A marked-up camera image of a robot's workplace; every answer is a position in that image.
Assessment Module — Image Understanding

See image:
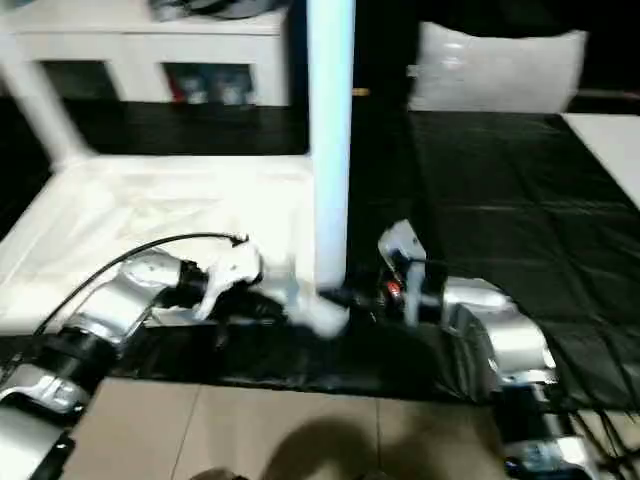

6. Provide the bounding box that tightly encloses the black tangled cable pile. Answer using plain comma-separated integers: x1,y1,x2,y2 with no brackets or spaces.
149,0,194,22

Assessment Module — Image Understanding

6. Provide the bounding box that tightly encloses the black horizontal bar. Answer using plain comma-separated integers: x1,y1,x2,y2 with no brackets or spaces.
574,89,640,100

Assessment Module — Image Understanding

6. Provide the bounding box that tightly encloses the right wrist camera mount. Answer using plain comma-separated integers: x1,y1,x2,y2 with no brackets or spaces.
377,219,431,326

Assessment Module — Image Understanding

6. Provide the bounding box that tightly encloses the white flat board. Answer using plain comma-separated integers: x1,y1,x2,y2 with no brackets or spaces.
559,112,640,211

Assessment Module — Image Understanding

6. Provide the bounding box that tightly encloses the grey round container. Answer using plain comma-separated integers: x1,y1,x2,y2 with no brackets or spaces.
189,0,291,19

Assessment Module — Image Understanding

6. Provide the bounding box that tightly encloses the black box with gold label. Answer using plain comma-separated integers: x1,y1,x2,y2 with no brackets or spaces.
287,0,426,114

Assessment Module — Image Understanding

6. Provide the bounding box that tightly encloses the grey cushion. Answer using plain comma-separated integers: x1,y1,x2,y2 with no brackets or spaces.
407,20,590,114

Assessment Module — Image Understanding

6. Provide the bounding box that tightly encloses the white cabinet with glass doors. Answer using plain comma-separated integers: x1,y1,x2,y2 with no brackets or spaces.
9,0,294,107

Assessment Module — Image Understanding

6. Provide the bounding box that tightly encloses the white plastic table top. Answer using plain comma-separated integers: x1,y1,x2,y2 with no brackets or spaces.
0,152,351,337

